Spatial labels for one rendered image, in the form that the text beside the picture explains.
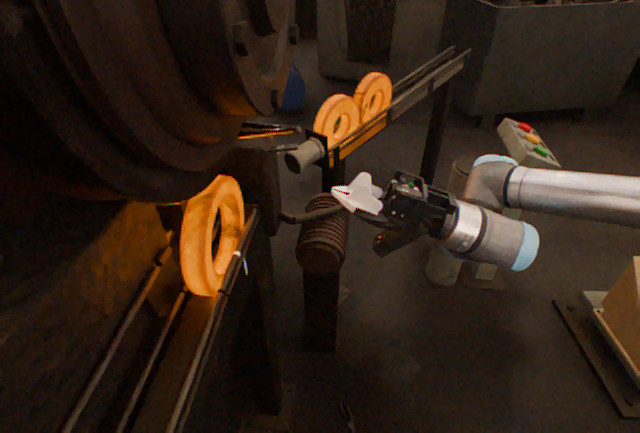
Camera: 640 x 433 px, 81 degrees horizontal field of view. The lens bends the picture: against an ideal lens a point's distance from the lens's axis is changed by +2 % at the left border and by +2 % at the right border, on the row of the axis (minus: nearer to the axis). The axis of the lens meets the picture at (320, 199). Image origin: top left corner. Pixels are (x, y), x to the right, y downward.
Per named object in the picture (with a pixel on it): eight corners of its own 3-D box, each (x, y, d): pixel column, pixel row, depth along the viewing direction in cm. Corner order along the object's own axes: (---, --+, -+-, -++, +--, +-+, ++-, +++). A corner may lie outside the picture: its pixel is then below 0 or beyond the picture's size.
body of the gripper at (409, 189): (393, 167, 67) (454, 188, 68) (374, 201, 72) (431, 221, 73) (394, 192, 61) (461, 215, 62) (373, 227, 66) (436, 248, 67)
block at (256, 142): (231, 235, 86) (213, 145, 72) (241, 213, 93) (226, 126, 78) (276, 239, 85) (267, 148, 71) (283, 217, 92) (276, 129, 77)
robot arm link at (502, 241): (504, 271, 74) (540, 277, 64) (446, 252, 73) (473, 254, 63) (515, 226, 75) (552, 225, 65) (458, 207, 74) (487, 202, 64)
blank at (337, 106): (310, 109, 91) (320, 113, 89) (349, 85, 99) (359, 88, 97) (315, 160, 101) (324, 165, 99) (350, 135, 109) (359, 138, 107)
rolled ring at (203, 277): (235, 154, 60) (216, 153, 60) (192, 231, 46) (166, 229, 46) (249, 237, 71) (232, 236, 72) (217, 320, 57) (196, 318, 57)
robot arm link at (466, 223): (450, 229, 75) (458, 264, 67) (428, 221, 74) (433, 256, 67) (475, 196, 69) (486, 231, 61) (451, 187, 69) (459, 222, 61)
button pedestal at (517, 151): (464, 293, 142) (517, 153, 105) (454, 248, 161) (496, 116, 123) (508, 297, 141) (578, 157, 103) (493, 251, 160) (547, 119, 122)
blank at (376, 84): (350, 85, 99) (360, 88, 97) (383, 64, 107) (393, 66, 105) (351, 134, 109) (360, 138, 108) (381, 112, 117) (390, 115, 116)
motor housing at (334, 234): (299, 359, 121) (292, 240, 89) (309, 303, 139) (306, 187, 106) (339, 363, 120) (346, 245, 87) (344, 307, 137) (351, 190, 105)
